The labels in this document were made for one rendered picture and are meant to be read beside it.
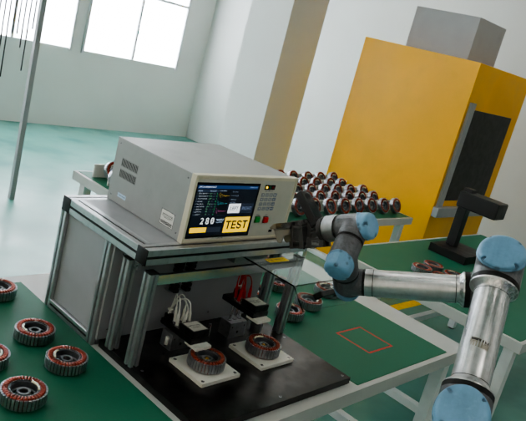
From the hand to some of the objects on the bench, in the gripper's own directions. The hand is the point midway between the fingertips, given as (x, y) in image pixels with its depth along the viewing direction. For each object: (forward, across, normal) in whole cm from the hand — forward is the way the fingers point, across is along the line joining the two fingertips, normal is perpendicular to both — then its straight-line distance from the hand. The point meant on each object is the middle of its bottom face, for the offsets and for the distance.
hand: (274, 225), depth 198 cm
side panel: (+50, -41, -26) cm, 69 cm away
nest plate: (+12, -21, -40) cm, 47 cm away
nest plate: (+12, +4, -40) cm, 42 cm away
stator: (+21, -72, -39) cm, 84 cm away
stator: (+45, -56, -28) cm, 77 cm away
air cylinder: (+26, +4, -34) cm, 43 cm away
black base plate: (+15, -8, -42) cm, 45 cm away
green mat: (+34, +56, -33) cm, 73 cm away
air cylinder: (+26, -21, -34) cm, 48 cm away
